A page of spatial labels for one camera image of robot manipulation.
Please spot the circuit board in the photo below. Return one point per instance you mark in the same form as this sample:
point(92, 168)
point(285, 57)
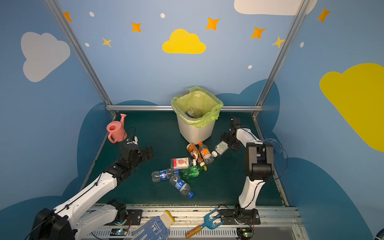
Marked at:
point(244, 233)
point(119, 232)

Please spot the pink watering can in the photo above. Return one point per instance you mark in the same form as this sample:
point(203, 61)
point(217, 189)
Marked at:
point(116, 130)

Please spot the clear bottle blue cap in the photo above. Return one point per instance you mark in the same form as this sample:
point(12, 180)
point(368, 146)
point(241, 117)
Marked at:
point(183, 187)

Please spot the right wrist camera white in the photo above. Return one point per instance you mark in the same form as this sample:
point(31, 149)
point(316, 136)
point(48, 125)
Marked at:
point(235, 122)

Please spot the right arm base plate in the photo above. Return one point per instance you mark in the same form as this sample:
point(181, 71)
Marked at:
point(240, 217)

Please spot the green soda bottle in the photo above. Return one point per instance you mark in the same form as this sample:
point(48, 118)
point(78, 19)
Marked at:
point(192, 172)

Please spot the bottle orange cap orange label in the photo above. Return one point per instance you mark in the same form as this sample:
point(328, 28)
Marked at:
point(205, 153)

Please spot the bottle green white label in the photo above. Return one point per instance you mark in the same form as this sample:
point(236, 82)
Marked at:
point(220, 149)

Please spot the left circuit board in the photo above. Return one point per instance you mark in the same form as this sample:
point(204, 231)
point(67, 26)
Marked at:
point(119, 232)

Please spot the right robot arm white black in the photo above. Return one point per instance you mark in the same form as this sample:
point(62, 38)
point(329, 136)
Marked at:
point(258, 162)

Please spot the right circuit board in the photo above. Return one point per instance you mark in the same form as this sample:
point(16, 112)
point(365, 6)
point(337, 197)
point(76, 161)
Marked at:
point(244, 233)

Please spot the bottle red pink label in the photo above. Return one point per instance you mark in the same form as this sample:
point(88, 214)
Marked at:
point(182, 163)

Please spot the brown tea bottle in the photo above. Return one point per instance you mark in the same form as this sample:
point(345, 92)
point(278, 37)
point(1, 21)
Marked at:
point(194, 152)

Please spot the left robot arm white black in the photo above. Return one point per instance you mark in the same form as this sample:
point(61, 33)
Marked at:
point(66, 221)

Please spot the pepsi bottle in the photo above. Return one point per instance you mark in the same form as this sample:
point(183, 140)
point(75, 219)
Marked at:
point(194, 113)
point(162, 175)

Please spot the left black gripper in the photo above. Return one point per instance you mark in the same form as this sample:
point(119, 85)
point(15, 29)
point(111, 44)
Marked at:
point(145, 153)

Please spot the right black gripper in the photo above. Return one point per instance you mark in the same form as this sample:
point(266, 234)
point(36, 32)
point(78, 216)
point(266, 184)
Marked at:
point(229, 141)

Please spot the blue garden hand rake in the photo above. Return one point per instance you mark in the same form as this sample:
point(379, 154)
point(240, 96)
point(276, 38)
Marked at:
point(212, 220)

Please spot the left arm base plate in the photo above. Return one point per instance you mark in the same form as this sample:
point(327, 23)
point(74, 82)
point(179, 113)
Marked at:
point(128, 217)

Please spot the white trash bin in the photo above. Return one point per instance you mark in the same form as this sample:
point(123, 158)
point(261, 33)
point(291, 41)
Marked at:
point(193, 134)

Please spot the blue white work glove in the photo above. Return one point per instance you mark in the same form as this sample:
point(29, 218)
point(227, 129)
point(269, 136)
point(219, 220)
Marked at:
point(157, 228)

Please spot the green bin liner bag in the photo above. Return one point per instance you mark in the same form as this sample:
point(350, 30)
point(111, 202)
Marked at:
point(200, 99)

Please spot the purple blue glass vase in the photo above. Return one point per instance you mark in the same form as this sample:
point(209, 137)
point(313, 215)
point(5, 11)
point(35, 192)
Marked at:
point(277, 147)

